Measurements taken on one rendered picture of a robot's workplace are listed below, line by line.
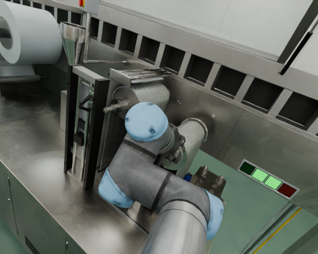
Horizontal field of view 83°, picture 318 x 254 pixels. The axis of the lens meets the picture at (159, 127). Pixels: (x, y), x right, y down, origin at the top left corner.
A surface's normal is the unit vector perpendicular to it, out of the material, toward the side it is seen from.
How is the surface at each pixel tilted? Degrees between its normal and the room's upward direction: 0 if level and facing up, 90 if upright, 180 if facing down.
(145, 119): 50
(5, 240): 0
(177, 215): 28
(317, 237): 90
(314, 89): 90
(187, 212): 15
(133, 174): 45
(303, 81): 90
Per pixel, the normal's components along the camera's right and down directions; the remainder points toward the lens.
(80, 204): 0.28, -0.84
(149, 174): 0.15, -0.66
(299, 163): -0.51, 0.29
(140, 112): -0.22, -0.32
